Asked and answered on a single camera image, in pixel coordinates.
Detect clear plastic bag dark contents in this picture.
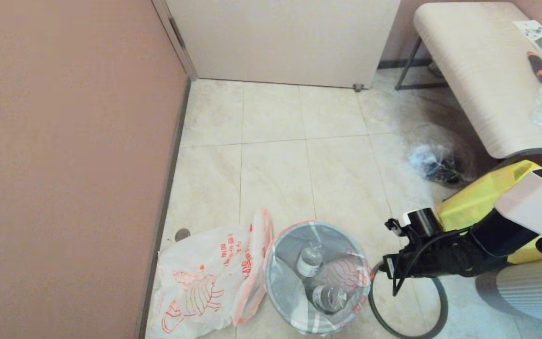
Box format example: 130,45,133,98
407,123,476,186

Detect grey door frame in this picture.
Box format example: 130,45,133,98
152,0,199,81

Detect orange black hand tool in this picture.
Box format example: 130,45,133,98
527,51,542,84

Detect white red-print plastic bag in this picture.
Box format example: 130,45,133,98
146,207,274,339

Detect used white red plastic bag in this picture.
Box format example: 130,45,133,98
264,220,373,336

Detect white wood bench metal legs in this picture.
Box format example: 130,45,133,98
396,1,542,159

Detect white door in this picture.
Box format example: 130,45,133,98
165,0,401,89

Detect black round trash bin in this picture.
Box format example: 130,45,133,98
265,220,371,336

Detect clear plastic bottle white label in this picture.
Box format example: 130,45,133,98
297,245,324,278
312,284,348,314

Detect black white printed paper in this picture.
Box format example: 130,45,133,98
513,20,542,59

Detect grey bin rim ring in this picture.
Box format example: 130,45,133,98
369,261,449,339

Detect yellow fabric bag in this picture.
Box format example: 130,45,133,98
436,160,542,264

